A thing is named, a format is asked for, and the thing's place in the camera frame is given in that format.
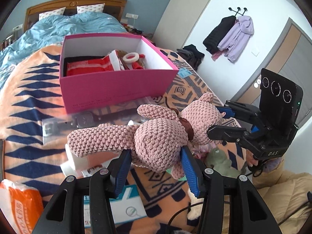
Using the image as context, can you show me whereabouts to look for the white tape roll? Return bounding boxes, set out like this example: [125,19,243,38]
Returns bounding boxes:
[123,52,140,64]

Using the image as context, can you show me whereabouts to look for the black hanging jacket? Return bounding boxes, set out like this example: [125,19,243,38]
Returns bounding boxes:
[203,15,236,54]

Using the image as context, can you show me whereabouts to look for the wooden bed headboard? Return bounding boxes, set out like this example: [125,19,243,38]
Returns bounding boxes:
[23,0,127,32]

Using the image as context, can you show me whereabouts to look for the nightstand clutter left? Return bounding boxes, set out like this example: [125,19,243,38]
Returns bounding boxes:
[0,24,23,51]

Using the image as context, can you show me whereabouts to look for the right patterned white pillow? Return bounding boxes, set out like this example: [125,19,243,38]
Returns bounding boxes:
[76,3,105,14]

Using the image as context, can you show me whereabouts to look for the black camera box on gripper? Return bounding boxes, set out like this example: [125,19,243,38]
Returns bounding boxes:
[259,68,303,134]

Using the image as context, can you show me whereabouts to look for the blue white paper card box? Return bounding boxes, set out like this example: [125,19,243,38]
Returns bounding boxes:
[82,183,148,228]

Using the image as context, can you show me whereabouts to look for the white plastic bottle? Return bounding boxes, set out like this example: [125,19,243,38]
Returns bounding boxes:
[60,161,83,179]

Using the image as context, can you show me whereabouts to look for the pink crochet plush bunny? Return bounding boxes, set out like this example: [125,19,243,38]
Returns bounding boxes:
[66,92,225,180]

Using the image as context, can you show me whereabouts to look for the green plush toy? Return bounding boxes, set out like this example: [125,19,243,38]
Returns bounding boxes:
[205,147,241,178]

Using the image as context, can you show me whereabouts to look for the white wall socket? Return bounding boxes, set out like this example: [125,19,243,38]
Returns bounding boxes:
[125,13,139,19]

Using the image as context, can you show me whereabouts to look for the pink cardboard storage box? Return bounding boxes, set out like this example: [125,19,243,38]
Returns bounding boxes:
[59,33,178,113]

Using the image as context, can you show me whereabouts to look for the black cloth in box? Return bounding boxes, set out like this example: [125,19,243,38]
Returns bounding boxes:
[63,56,113,77]

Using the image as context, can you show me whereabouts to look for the red plastic toy pieces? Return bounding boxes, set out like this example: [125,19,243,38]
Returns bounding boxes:
[132,54,145,70]

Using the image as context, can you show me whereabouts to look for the orange navy patterned blanket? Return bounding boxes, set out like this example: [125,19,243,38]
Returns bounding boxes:
[1,45,198,233]

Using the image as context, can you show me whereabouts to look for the left patterned white pillow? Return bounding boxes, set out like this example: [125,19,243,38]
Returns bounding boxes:
[39,7,66,21]

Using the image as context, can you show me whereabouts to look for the yellow padded jacket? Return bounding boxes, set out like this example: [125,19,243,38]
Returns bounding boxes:
[252,158,311,233]

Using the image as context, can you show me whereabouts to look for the light blue floral duvet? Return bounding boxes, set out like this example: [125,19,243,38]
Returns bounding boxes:
[1,12,127,87]

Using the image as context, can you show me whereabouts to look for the orange white tissue pack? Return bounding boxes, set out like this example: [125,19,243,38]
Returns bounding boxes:
[1,179,43,233]

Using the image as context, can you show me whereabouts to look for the patterned white pillow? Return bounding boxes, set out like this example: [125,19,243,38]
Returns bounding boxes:
[39,7,66,21]
[76,3,105,14]

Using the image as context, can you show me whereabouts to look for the dark clothes pile on floor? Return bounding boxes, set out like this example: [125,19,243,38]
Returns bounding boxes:
[177,44,205,71]

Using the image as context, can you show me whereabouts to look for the black wall coat hook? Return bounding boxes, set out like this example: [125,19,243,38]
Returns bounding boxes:
[229,7,247,16]

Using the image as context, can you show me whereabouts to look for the white pink lotion bottle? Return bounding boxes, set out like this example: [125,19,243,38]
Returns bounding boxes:
[65,144,119,171]

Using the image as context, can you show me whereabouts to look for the lilac hanging hoodie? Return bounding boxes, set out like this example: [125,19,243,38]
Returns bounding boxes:
[217,16,254,63]

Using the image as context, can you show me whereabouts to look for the wristwatch in clear bag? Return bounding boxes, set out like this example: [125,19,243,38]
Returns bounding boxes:
[42,97,155,144]

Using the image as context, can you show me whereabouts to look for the red item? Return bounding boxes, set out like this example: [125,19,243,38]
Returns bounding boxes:
[64,50,124,76]

